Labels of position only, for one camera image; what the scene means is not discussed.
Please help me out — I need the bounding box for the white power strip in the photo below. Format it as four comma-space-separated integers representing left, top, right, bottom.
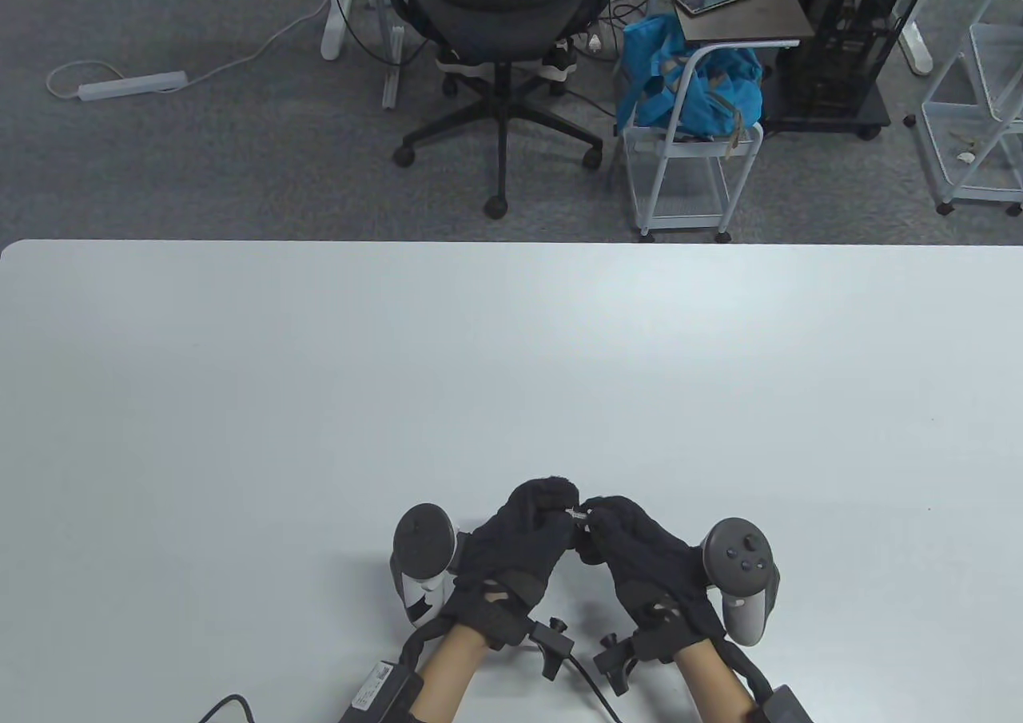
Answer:
78, 70, 189, 103

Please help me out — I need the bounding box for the black wheeled platform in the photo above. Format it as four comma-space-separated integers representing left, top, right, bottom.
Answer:
759, 84, 892, 141

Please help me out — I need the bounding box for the blue bag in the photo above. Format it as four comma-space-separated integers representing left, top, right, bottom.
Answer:
615, 14, 766, 139

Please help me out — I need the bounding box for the black right forearm box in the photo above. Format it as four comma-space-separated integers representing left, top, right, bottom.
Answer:
751, 683, 816, 723

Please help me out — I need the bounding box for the white wire cart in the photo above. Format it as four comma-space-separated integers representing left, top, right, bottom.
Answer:
622, 40, 766, 243

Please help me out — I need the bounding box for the person's left hand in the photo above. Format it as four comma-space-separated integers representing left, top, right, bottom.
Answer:
442, 479, 583, 650

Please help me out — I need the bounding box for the person's left forearm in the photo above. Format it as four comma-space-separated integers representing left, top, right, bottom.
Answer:
414, 626, 490, 723

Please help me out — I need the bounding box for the black mesh office chair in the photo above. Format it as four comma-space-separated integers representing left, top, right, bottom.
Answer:
386, 0, 618, 220

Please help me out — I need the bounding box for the black computer case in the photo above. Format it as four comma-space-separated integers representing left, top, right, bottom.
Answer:
779, 0, 940, 114

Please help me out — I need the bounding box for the grey right hand controller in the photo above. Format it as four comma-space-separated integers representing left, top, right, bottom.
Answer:
702, 517, 782, 646

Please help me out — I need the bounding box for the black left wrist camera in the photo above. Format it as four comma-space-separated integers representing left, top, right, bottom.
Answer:
527, 618, 576, 681

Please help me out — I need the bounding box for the person's right forearm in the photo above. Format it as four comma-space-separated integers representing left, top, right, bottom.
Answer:
675, 642, 757, 723

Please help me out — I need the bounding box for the black camera cable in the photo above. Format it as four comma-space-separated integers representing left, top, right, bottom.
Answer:
567, 653, 626, 723

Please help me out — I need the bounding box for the person's right hand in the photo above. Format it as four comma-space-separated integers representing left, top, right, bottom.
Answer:
575, 496, 726, 661

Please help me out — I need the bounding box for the black braided right cable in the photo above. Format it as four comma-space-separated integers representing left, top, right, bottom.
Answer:
718, 635, 778, 701

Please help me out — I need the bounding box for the grey hand controller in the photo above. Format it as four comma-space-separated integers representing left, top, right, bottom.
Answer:
702, 517, 782, 646
389, 503, 460, 628

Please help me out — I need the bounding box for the black left forearm box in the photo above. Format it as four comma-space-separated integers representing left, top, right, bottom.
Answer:
340, 659, 424, 723

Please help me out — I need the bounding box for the white desk foot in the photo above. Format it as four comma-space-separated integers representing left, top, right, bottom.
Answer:
899, 4, 934, 77

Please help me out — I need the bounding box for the thin black cable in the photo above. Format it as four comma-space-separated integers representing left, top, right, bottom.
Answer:
198, 694, 258, 723

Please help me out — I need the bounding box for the black braided left cable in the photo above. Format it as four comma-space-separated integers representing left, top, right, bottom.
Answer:
400, 623, 448, 676

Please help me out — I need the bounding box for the white desk leg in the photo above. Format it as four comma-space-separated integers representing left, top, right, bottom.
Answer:
320, 0, 359, 62

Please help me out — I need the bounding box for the white rolling shelf cart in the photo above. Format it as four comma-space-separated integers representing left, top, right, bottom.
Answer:
906, 0, 1023, 217

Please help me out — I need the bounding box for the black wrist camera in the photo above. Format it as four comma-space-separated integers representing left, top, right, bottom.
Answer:
527, 618, 576, 681
593, 631, 640, 693

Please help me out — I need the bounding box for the white power strip cable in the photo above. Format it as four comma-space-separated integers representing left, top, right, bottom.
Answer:
46, 0, 332, 102

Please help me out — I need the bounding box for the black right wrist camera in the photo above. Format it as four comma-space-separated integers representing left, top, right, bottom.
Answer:
593, 631, 640, 693

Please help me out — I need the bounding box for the black braided cable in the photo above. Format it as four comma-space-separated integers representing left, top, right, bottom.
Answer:
400, 623, 448, 676
718, 635, 778, 701

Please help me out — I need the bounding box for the dark side table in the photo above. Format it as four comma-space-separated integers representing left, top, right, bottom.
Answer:
657, 0, 816, 49

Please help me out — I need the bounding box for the grey left hand controller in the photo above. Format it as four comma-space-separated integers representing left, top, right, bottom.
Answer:
389, 503, 460, 628

